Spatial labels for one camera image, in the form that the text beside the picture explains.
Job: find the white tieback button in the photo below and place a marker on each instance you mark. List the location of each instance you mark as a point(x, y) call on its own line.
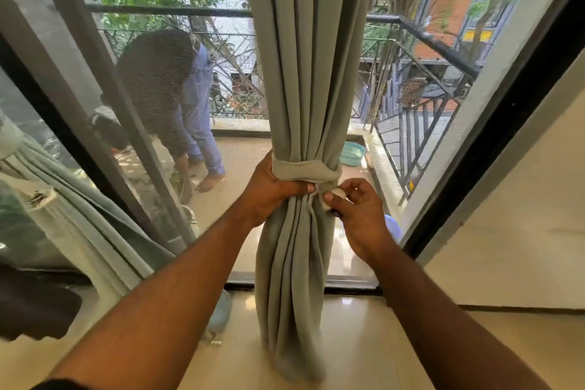
point(332, 197)

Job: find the black metal balcony railing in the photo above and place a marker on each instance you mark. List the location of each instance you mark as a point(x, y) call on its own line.
point(425, 37)

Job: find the grey-green curtain tieback band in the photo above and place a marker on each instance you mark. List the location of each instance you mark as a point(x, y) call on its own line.
point(301, 171)

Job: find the person's right forearm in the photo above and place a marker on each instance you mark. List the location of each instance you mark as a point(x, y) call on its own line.
point(438, 330)

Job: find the teal plastic basin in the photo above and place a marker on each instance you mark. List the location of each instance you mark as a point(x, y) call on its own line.
point(353, 154)

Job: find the blue plastic container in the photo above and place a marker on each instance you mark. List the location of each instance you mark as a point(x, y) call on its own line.
point(394, 227)

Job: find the person's left hand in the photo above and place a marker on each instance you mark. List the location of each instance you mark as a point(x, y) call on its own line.
point(260, 195)

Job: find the clear plastic bottle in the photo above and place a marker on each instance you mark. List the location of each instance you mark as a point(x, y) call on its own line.
point(220, 314)

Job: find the grey-green gathered curtain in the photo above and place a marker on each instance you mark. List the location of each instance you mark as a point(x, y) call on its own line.
point(306, 60)

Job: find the person's right hand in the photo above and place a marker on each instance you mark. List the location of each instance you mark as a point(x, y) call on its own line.
point(365, 220)

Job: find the person's left thumb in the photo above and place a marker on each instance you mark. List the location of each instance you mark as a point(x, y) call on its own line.
point(299, 188)

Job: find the person's right thumb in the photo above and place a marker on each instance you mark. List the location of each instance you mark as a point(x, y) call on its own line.
point(338, 204)

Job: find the black door jamb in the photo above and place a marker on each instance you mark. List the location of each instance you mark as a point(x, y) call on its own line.
point(493, 120)

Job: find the dark sliding door frame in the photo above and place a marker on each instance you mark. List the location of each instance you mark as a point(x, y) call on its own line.
point(105, 83)

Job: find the pale green loose curtain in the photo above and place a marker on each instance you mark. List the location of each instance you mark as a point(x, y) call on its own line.
point(91, 220)

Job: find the person's left forearm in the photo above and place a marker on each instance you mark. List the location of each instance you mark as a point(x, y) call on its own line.
point(160, 307)

